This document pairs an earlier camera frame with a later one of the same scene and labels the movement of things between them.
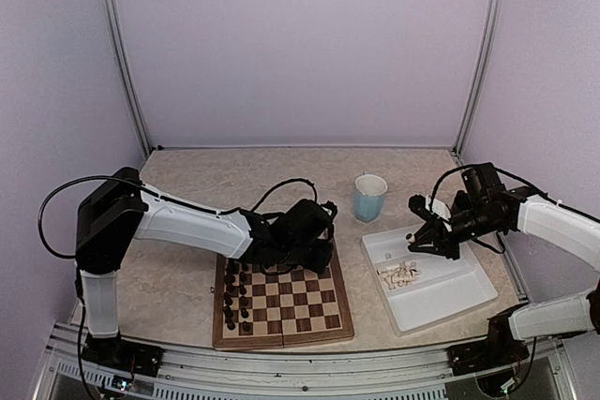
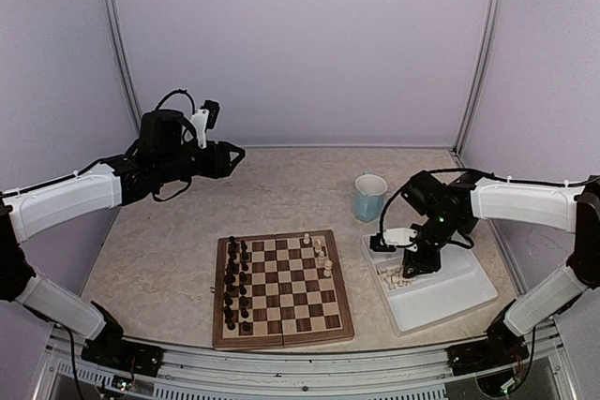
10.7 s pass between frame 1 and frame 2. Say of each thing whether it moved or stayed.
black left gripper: moved
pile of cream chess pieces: stayed
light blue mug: stayed
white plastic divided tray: stayed
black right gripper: moved
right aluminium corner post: stayed
